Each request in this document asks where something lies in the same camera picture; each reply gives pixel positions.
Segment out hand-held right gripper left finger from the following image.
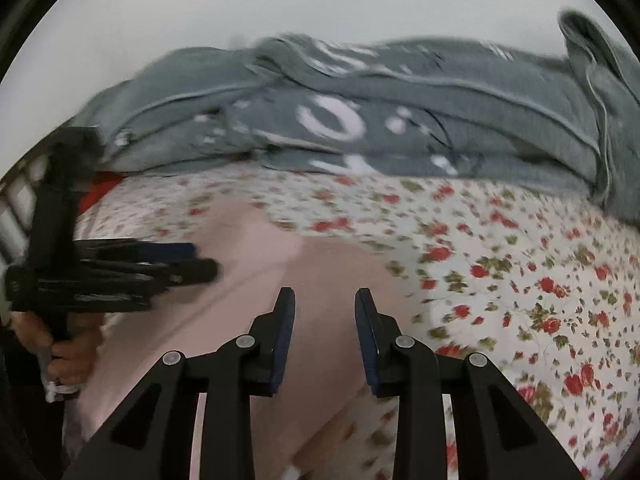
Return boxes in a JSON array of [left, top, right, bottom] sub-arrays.
[[62, 287, 297, 480]]

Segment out pink knitted sweater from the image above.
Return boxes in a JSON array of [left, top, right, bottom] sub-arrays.
[[62, 200, 416, 480]]

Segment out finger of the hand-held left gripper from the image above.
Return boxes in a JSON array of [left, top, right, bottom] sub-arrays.
[[75, 241, 197, 267], [75, 258, 219, 286]]

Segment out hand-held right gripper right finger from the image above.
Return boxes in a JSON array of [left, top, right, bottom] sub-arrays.
[[354, 288, 583, 480]]

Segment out red pillow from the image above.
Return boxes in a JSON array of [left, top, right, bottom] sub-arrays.
[[80, 171, 123, 211]]

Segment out person's left hand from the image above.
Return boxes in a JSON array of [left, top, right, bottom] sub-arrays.
[[12, 310, 106, 393]]

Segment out floral bed sheet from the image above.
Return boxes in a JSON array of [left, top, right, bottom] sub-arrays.
[[60, 167, 640, 480]]

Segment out grey printed quilt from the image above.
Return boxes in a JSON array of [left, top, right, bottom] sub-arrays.
[[75, 7, 640, 221]]

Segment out white bed rail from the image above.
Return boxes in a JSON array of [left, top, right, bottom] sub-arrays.
[[0, 157, 48, 266]]

